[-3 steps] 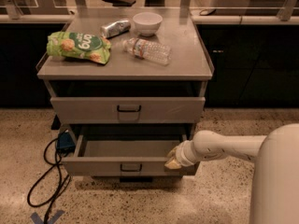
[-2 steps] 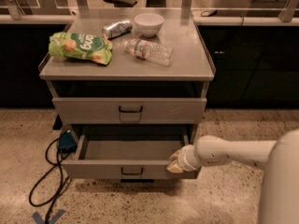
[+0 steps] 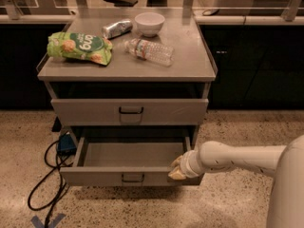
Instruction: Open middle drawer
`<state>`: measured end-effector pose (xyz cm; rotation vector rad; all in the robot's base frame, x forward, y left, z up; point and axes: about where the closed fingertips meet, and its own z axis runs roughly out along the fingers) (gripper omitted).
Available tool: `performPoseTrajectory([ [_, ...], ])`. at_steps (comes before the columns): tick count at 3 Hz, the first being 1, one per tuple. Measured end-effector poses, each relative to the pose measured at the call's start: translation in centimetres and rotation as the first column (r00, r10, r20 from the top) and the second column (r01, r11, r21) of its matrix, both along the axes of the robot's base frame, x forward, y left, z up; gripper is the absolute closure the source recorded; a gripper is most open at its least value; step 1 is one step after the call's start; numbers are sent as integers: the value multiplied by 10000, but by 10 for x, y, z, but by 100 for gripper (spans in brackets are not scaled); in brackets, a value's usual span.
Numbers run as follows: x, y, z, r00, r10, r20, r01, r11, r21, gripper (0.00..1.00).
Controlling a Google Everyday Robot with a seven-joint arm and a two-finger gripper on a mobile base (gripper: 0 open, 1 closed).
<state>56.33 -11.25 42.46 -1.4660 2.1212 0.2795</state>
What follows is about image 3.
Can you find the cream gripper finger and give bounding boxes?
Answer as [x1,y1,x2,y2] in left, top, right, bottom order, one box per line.
[170,155,182,168]
[168,167,186,181]

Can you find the grey drawer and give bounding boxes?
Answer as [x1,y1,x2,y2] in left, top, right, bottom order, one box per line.
[51,99,208,126]
[61,137,201,186]

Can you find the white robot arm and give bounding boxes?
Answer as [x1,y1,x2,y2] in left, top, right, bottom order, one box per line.
[168,136,304,228]

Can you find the grey metal drawer cabinet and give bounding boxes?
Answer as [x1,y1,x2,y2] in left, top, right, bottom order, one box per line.
[38,8,217,139]

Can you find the grey top drawer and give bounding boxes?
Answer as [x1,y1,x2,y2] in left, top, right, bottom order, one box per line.
[51,99,208,126]

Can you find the blue power box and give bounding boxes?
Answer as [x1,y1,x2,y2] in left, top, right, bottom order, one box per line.
[57,134,76,155]

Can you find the clear plastic water bottle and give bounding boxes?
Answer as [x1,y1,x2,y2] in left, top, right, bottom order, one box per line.
[124,38,174,67]

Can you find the blue tape floor mark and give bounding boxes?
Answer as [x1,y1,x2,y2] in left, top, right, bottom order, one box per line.
[30,212,67,228]

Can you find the white ceramic bowl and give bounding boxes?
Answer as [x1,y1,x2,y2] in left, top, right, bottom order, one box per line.
[135,12,165,37]

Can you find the silver soda can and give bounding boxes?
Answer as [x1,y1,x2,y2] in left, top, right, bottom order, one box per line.
[102,19,133,39]

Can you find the green chip bag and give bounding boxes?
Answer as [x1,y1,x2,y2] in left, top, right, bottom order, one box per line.
[47,32,113,66]

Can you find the black office chair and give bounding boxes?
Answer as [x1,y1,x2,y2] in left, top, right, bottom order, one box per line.
[104,0,138,7]

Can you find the black floor cable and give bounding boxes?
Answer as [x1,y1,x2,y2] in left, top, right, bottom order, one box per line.
[27,140,77,228]

